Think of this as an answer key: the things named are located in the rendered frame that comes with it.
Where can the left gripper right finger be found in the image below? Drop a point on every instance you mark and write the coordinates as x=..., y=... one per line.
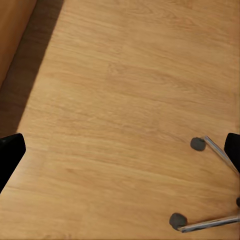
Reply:
x=232, y=149

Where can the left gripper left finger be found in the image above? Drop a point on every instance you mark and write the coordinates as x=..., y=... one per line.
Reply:
x=12, y=150

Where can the swivel chair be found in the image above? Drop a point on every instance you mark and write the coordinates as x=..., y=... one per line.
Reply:
x=177, y=221

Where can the bed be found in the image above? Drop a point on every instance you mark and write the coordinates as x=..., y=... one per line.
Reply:
x=14, y=17

